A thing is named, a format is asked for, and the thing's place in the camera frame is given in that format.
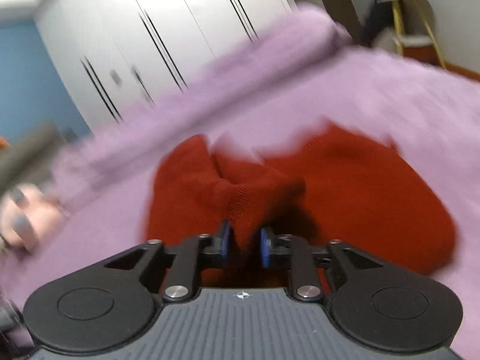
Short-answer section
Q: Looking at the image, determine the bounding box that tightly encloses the dark cloth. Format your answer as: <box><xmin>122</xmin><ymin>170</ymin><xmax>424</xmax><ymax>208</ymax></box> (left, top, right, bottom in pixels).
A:
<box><xmin>358</xmin><ymin>0</ymin><xmax>398</xmax><ymax>46</ymax></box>

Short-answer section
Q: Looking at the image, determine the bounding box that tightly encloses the brown round stool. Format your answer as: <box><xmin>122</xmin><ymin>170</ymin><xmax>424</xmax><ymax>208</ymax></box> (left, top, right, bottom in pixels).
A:
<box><xmin>402</xmin><ymin>43</ymin><xmax>442</xmax><ymax>65</ymax></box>

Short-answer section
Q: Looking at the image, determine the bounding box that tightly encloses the purple duvet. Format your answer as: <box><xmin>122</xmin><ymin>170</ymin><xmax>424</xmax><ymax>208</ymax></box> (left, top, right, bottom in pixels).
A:
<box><xmin>92</xmin><ymin>2</ymin><xmax>354</xmax><ymax>160</ymax></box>

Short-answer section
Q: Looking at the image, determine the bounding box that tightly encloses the pink plush toy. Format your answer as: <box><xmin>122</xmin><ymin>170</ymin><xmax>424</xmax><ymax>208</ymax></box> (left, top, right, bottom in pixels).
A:
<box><xmin>0</xmin><ymin>183</ymin><xmax>71</xmax><ymax>253</ymax></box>

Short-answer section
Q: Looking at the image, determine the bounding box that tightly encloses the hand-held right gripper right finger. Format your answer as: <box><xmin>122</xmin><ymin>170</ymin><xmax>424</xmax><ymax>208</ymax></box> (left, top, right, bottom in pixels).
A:
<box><xmin>259</xmin><ymin>227</ymin><xmax>385</xmax><ymax>303</ymax></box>

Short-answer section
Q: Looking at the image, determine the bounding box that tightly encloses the red knit cardigan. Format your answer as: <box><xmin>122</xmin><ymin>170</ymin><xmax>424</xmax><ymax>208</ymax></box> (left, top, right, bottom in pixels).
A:
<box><xmin>144</xmin><ymin>123</ymin><xmax>460</xmax><ymax>290</ymax></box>

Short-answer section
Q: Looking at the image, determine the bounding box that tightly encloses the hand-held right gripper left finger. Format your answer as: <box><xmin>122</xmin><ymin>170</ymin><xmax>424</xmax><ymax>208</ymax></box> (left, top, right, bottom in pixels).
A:
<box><xmin>103</xmin><ymin>220</ymin><xmax>235</xmax><ymax>303</ymax></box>

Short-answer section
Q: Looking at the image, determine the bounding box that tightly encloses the white wardrobe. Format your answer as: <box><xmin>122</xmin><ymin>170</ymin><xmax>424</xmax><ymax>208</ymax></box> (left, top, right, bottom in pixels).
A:
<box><xmin>34</xmin><ymin>0</ymin><xmax>301</xmax><ymax>136</ymax></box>

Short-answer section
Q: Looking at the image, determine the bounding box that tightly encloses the grey padded headboard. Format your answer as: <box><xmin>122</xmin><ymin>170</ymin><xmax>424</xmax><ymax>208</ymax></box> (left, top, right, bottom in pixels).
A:
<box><xmin>0</xmin><ymin>123</ymin><xmax>69</xmax><ymax>193</ymax></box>

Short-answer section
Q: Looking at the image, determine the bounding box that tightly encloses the purple fleece blanket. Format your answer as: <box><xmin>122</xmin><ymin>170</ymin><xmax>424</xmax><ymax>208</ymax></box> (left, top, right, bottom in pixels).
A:
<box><xmin>0</xmin><ymin>50</ymin><xmax>480</xmax><ymax>350</ymax></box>

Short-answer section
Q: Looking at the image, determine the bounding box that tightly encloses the side table with yellow legs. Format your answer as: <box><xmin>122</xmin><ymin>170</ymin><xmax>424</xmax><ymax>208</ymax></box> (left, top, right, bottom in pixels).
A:
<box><xmin>376</xmin><ymin>0</ymin><xmax>448</xmax><ymax>69</ymax></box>

